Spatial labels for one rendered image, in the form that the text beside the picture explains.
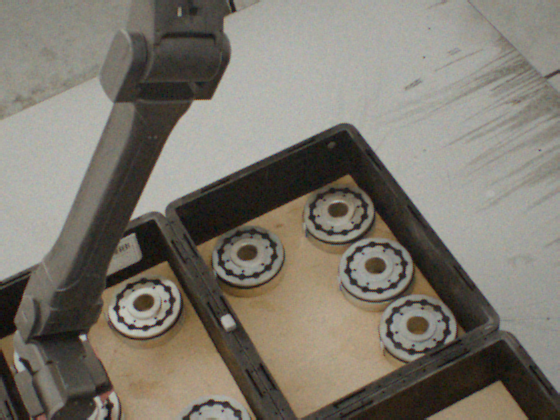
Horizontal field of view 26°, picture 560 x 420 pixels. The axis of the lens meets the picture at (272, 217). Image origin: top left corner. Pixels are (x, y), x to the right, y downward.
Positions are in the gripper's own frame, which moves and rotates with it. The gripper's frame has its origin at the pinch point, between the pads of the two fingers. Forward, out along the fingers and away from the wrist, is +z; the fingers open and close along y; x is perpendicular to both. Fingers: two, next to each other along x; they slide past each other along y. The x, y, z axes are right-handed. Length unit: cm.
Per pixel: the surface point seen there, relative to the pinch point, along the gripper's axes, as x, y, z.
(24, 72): 148, 19, 96
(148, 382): 1.0, 9.6, 4.4
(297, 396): -10.9, 26.0, 4.1
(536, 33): 88, 138, 96
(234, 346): -5.3, 20.9, -5.7
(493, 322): -19, 51, -6
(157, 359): 3.7, 12.1, 4.7
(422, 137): 27, 68, 20
